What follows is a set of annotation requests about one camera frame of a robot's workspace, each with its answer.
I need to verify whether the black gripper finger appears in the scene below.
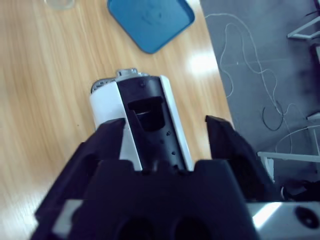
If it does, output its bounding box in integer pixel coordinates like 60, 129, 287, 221
34, 117, 126, 231
204, 114, 278, 202

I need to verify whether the clear drinking glass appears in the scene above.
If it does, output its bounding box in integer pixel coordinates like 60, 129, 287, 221
44, 0, 76, 11

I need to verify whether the white capsule coffee machine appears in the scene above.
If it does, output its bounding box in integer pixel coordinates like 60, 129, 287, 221
89, 67, 195, 173

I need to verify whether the white metal table leg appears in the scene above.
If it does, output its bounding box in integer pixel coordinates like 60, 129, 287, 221
257, 149, 320, 181

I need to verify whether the metal grate drip tray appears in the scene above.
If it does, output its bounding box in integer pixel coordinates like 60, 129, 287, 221
90, 77, 117, 95

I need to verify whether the black shoe white sole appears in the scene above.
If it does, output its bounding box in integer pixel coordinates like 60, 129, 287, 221
279, 179, 320, 201

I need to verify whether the blue plastic tray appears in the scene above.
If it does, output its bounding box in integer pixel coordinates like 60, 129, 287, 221
106, 0, 196, 55

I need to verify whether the black cable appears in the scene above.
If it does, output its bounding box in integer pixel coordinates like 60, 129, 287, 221
262, 106, 286, 131

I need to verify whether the white cable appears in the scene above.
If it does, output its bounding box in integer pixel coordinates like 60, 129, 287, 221
204, 13, 320, 153

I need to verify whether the white metal table frame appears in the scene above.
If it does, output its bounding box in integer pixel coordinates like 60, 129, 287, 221
286, 15, 320, 41

